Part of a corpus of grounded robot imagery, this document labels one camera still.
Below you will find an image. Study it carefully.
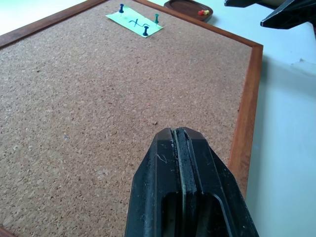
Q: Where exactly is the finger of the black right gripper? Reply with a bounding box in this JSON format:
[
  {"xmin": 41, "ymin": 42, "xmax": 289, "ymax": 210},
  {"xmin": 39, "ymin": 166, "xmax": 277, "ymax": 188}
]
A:
[
  {"xmin": 224, "ymin": 0, "xmax": 262, "ymax": 7},
  {"xmin": 259, "ymin": 0, "xmax": 316, "ymax": 30}
]

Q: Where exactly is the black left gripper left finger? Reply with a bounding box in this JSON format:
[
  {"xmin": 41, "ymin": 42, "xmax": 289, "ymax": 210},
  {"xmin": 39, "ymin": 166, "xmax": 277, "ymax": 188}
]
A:
[{"xmin": 124, "ymin": 127, "xmax": 185, "ymax": 237}]

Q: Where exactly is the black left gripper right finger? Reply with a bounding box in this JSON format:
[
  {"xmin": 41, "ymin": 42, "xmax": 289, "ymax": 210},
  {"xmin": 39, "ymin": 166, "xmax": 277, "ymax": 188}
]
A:
[{"xmin": 175, "ymin": 127, "xmax": 260, "ymax": 237}]

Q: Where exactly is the green paper note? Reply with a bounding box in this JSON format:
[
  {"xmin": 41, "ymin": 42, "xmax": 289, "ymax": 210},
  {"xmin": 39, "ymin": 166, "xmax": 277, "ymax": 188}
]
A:
[{"xmin": 105, "ymin": 4, "xmax": 164, "ymax": 39}]

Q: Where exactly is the dark wooden tray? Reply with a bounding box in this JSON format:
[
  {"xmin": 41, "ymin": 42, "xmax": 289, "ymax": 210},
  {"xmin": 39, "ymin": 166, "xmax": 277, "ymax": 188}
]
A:
[{"xmin": 163, "ymin": 0, "xmax": 214, "ymax": 24}]

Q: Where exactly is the cork board with wooden frame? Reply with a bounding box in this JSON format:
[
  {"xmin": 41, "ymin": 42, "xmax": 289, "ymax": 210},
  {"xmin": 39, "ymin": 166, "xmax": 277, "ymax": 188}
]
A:
[{"xmin": 0, "ymin": 0, "xmax": 264, "ymax": 237}]

